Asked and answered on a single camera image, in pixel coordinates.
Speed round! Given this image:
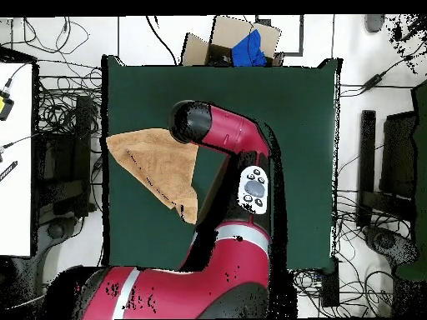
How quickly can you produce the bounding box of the orange terry towel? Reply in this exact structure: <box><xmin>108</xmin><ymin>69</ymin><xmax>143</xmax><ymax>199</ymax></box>
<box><xmin>105</xmin><ymin>127</ymin><xmax>200</xmax><ymax>225</ymax></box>

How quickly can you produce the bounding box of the yellow emergency stop button box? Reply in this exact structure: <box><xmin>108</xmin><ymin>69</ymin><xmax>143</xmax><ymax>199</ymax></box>
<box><xmin>0</xmin><ymin>88</ymin><xmax>16</xmax><ymax>122</ymax></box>

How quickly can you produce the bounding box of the dark green table cloth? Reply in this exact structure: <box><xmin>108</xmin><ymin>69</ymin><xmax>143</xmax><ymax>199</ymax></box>
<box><xmin>100</xmin><ymin>53</ymin><xmax>344</xmax><ymax>273</ymax></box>

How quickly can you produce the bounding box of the blue garment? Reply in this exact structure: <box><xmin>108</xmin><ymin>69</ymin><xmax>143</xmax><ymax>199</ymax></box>
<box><xmin>230</xmin><ymin>28</ymin><xmax>268</xmax><ymax>68</ymax></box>

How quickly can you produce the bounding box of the black stand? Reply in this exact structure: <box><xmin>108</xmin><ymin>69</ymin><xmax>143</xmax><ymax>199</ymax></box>
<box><xmin>355</xmin><ymin>109</ymin><xmax>418</xmax><ymax>229</ymax></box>
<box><xmin>33</xmin><ymin>94</ymin><xmax>94</xmax><ymax>218</ymax></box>

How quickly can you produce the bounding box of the brown cardboard box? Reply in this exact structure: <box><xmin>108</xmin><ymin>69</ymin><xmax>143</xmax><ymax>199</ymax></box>
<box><xmin>180</xmin><ymin>14</ymin><xmax>285</xmax><ymax>68</ymax></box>

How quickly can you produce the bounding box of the black framed white panel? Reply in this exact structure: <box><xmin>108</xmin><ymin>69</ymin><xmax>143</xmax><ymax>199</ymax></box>
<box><xmin>254</xmin><ymin>13</ymin><xmax>304</xmax><ymax>57</ymax></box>

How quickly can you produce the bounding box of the black chair base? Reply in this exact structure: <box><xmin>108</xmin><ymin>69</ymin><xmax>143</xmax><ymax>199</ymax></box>
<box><xmin>361</xmin><ymin>224</ymin><xmax>419</xmax><ymax>268</ymax></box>

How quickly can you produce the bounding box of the black striped bar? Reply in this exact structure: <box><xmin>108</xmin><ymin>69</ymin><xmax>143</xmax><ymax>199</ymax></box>
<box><xmin>0</xmin><ymin>160</ymin><xmax>18</xmax><ymax>183</ymax></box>

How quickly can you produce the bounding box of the grey oval object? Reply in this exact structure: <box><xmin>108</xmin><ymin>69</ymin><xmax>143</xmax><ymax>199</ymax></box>
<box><xmin>364</xmin><ymin>13</ymin><xmax>386</xmax><ymax>33</ymax></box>

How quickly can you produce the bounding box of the tangle of black floor cables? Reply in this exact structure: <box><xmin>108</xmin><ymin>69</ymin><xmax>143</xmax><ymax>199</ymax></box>
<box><xmin>293</xmin><ymin>268</ymin><xmax>394</xmax><ymax>318</ymax></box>
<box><xmin>34</xmin><ymin>66</ymin><xmax>103</xmax><ymax>134</ymax></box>

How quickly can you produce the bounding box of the black power adapter with cable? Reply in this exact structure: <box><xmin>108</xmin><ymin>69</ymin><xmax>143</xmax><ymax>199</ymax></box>
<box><xmin>339</xmin><ymin>49</ymin><xmax>427</xmax><ymax>98</ymax></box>

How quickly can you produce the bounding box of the black emergency stop cable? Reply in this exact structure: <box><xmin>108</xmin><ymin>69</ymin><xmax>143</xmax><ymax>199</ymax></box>
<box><xmin>3</xmin><ymin>62</ymin><xmax>32</xmax><ymax>93</ymax></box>

